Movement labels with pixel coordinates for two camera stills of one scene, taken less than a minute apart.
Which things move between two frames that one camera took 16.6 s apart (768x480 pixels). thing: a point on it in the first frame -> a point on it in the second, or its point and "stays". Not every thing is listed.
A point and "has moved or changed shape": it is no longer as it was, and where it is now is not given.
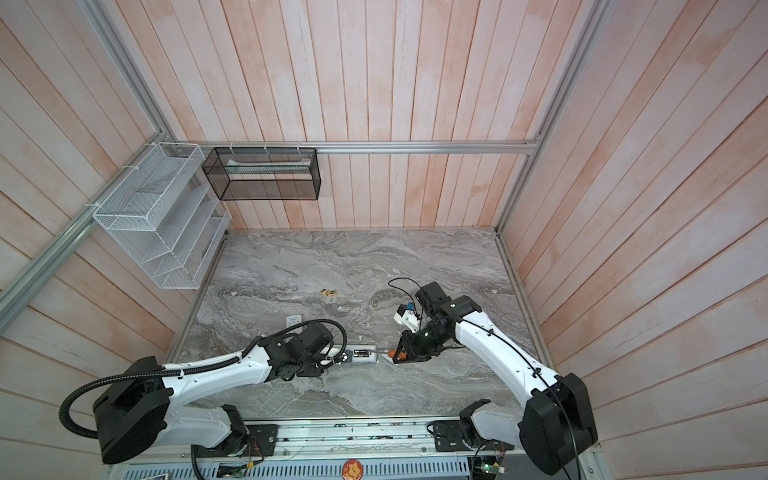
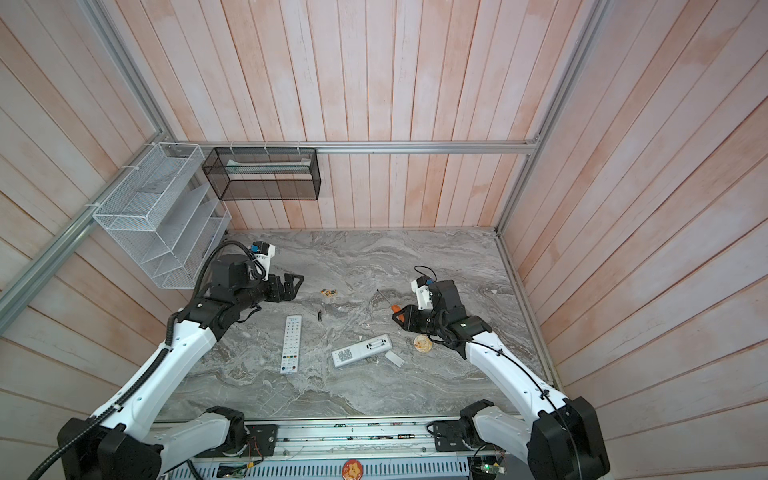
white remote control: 361,353 has moved or changed shape
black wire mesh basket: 264,173 stays
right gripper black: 411,348 -> 411,311
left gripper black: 311,372 -> 290,293
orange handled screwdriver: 391,353 -> 395,308
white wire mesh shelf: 166,217 stays
